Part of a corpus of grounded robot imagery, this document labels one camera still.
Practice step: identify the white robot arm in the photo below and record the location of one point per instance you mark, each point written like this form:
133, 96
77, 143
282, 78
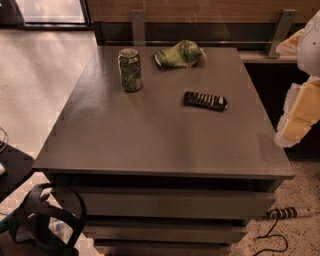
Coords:
302, 103

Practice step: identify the black headset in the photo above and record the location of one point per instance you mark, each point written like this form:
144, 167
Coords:
29, 223

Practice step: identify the green jalapeno chip bag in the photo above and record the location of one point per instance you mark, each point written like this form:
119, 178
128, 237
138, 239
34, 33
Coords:
184, 54

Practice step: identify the striped power strip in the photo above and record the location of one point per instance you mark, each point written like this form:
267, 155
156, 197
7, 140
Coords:
288, 213

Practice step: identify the green soda can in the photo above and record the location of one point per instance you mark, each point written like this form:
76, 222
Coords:
130, 69

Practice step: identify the black side table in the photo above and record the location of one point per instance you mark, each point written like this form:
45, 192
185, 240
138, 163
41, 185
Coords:
17, 169

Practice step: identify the grey drawer cabinet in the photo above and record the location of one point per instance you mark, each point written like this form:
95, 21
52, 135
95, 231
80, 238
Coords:
159, 178

